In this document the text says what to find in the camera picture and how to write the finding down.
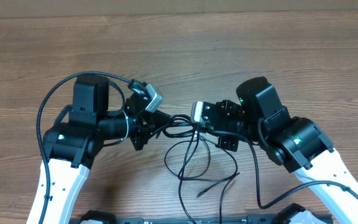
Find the thin black USB cable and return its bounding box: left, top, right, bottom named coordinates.
left=178, top=133, right=241, bottom=224

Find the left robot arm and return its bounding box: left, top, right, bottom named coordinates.
left=27, top=72, right=173, bottom=223

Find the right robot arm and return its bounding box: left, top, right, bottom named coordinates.
left=191, top=77, right=358, bottom=223

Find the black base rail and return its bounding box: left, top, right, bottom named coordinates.
left=79, top=202, right=332, bottom=224

